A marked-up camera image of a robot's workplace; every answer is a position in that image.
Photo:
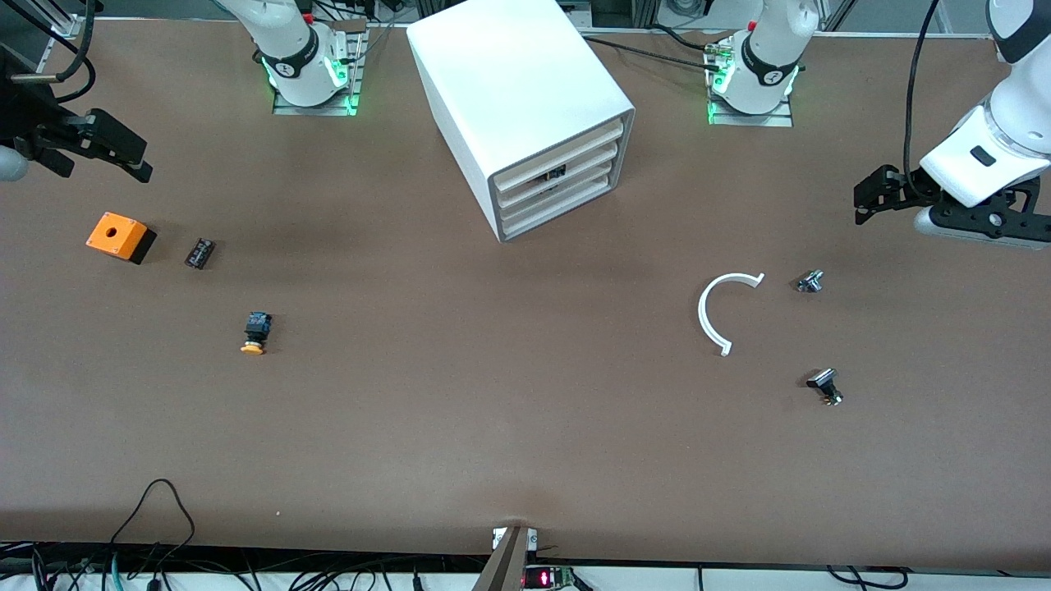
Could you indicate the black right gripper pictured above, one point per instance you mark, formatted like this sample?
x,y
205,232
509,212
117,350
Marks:
x,y
25,115

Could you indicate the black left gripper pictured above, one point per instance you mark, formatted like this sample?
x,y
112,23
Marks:
x,y
901,185

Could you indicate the orange push button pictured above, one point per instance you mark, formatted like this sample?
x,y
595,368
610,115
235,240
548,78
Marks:
x,y
258,328

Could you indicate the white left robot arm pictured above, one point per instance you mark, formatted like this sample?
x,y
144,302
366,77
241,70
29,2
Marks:
x,y
985,156

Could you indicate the orange box with hole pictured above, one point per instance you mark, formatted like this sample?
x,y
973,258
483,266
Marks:
x,y
115,234

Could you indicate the small black electronic component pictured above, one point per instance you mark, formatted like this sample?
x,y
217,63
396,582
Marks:
x,y
199,253

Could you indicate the small metal knob lower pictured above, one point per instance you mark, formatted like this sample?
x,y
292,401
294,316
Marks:
x,y
823,381

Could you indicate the white curved plastic strip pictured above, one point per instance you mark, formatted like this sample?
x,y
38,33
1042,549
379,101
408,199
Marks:
x,y
703,316

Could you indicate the small device with red light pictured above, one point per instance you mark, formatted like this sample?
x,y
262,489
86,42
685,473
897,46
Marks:
x,y
542,579

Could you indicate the small silver knob switch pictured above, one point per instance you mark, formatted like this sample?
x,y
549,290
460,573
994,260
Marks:
x,y
810,281

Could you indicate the black left camera bracket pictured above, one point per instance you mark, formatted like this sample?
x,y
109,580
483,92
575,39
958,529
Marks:
x,y
993,220

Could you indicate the aluminium frame corner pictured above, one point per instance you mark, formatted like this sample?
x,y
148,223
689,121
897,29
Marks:
x,y
61,26

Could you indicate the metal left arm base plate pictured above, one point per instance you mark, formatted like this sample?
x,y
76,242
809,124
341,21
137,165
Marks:
x,y
772,121

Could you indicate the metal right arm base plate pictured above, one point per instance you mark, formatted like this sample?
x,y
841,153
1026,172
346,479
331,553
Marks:
x,y
312,110

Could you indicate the brown camera mounting pole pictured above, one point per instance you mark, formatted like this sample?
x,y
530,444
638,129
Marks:
x,y
505,566

